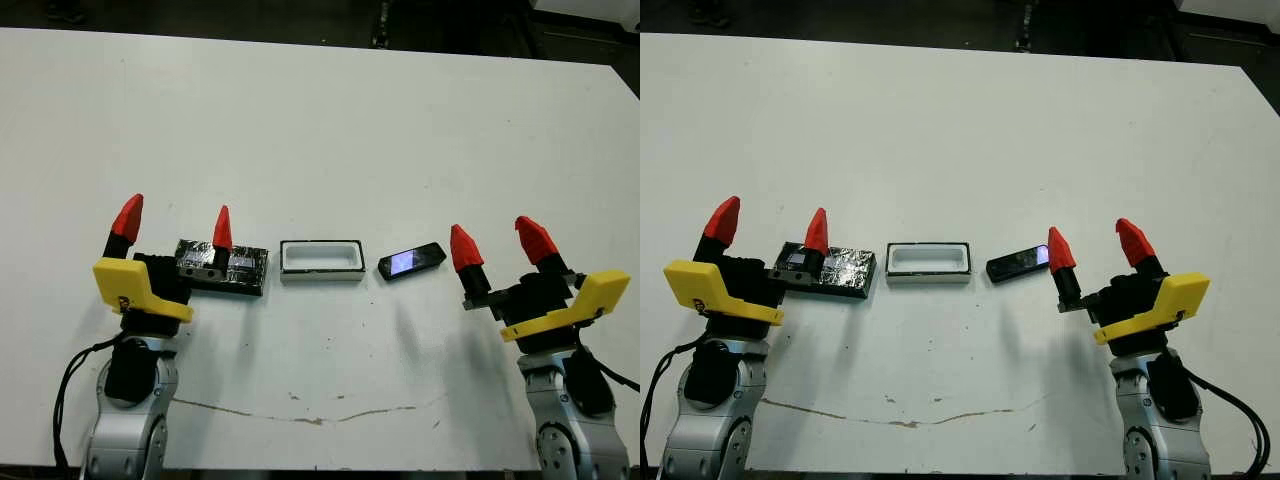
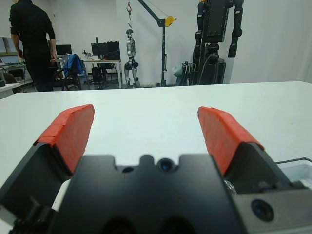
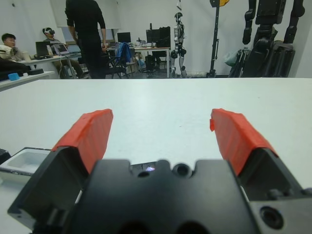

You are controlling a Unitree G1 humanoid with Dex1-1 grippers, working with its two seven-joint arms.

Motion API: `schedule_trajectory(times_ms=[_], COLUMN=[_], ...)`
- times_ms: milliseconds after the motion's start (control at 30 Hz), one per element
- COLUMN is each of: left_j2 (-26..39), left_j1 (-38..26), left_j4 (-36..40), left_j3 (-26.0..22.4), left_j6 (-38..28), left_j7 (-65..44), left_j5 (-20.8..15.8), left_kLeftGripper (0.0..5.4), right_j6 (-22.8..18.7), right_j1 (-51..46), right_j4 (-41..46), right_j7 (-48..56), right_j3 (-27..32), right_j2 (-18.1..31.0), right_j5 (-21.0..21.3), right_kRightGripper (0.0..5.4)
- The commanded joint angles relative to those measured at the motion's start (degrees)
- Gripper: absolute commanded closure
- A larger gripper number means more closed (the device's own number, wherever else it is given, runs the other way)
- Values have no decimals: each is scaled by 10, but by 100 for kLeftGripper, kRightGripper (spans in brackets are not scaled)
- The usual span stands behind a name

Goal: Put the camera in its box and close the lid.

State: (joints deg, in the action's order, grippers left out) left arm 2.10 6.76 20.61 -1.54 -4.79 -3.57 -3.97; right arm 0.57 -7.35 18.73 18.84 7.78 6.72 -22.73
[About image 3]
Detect person in black clothes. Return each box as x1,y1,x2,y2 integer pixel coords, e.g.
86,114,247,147
64,0,108,79

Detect folded black stands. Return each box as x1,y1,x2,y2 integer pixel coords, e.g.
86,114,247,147
229,48,250,78

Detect person in beige jacket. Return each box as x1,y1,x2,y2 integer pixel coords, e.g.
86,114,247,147
0,33,32,72

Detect person wearing VR headset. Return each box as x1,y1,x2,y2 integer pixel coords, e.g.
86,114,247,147
42,26,85,78

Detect laptop with pink screen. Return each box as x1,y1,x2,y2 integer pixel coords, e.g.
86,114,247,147
53,44,70,55

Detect white camera box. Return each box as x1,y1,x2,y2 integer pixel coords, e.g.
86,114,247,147
0,146,52,176

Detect white office desk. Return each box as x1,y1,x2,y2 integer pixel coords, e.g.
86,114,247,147
107,45,171,78

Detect large black humanoid robot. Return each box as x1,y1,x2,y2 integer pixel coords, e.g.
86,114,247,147
242,0,305,78

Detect black gantry stand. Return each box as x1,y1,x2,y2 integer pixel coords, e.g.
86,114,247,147
206,0,231,78

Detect black equipment case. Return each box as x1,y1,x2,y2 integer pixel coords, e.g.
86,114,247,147
156,26,171,48

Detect silver humanoid robot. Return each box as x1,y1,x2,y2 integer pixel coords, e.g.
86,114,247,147
170,12,188,78

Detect flat black device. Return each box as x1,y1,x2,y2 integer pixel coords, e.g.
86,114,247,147
24,69,45,77

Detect wide black monitor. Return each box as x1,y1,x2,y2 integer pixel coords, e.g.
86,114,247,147
146,29,161,44

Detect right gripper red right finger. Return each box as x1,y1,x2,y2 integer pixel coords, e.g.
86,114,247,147
209,108,305,202

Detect blue jacket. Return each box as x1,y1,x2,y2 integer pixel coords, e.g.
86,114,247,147
117,42,133,64

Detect black computer tower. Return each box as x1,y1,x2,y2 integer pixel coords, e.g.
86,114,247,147
145,55,157,72

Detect long white desk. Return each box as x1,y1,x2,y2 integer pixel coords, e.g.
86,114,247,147
24,51,83,79

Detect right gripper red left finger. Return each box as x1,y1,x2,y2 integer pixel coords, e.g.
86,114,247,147
7,109,114,226

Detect black laptop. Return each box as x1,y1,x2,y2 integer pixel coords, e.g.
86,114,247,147
35,41,53,59

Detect small black monitor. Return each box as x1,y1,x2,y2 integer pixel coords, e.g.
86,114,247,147
117,32,132,44

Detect white side table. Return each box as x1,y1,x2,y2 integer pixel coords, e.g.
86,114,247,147
0,71,56,92

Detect pale green bag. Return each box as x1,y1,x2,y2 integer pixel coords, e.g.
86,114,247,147
224,51,238,67

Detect black office chair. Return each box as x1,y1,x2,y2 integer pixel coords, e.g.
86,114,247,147
106,42,137,78

